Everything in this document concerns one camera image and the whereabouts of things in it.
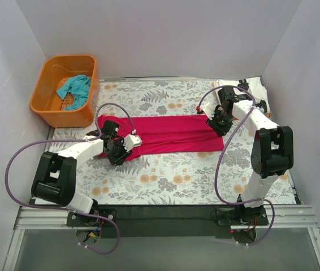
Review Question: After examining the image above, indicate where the magenta t shirt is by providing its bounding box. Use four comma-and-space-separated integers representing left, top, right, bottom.
94, 114, 225, 161

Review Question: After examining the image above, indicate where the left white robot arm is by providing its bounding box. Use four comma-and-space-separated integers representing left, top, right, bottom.
31, 120, 142, 226

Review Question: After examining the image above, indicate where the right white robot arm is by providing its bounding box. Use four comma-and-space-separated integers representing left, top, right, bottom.
197, 85, 293, 226

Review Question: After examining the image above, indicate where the white printed folded t shirt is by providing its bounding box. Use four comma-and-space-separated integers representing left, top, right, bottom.
211, 77, 271, 116

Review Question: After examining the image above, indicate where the floral patterned table mat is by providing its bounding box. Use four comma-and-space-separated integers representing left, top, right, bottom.
34, 80, 296, 206

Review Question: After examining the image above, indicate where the teal t shirt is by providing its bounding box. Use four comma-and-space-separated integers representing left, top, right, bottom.
57, 75, 92, 111

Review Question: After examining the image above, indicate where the orange plastic basket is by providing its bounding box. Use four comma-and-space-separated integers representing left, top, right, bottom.
29, 54, 100, 128

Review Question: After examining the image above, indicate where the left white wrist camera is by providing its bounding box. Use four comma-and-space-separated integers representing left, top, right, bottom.
123, 134, 142, 151

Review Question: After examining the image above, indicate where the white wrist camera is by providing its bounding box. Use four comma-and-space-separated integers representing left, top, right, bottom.
196, 102, 215, 120
123, 134, 142, 151

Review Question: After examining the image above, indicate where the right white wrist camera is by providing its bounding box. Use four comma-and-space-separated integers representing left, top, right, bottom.
196, 102, 215, 120

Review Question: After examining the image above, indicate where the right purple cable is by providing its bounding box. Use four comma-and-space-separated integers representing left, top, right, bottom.
196, 85, 276, 247

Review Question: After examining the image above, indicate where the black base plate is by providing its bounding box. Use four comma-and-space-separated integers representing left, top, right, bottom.
66, 205, 271, 238

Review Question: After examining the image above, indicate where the aluminium frame rail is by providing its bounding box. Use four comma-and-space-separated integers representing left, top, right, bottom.
3, 204, 320, 270

